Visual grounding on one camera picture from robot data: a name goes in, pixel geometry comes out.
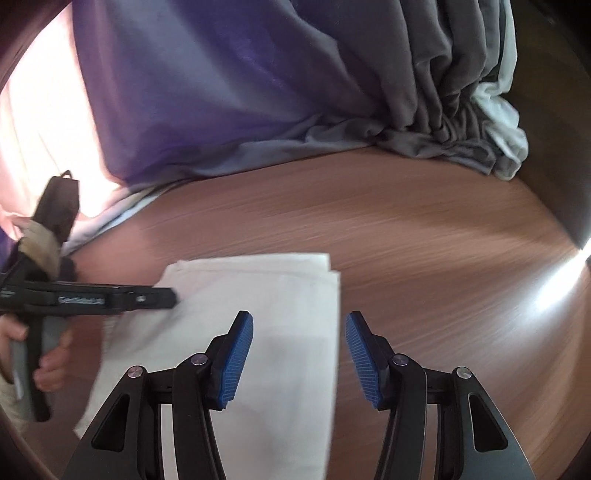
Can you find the grey curtain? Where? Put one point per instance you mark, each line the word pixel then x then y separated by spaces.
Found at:
pixel 438 69

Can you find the purple curtain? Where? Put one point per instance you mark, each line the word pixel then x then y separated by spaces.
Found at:
pixel 207 83

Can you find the black fuzzy item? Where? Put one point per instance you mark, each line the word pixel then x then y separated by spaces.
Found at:
pixel 69 270

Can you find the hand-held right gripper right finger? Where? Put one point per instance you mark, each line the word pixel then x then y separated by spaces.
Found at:
pixel 360 360

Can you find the pink sheer curtain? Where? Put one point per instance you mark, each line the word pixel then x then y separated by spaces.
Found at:
pixel 41 138

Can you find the white curtain lining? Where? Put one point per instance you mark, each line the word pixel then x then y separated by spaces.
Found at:
pixel 120 212

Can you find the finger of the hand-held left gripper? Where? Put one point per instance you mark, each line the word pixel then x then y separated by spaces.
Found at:
pixel 147 297

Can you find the white cloth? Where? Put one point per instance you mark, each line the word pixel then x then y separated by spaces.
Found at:
pixel 505 124

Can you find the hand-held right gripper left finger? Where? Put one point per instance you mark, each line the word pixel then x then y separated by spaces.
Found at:
pixel 238 360

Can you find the white pants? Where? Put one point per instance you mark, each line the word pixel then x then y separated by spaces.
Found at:
pixel 286 314

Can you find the beige fuzzy cloth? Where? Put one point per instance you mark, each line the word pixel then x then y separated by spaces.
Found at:
pixel 44 251

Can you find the person's left hand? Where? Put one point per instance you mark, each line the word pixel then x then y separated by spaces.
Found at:
pixel 53 367

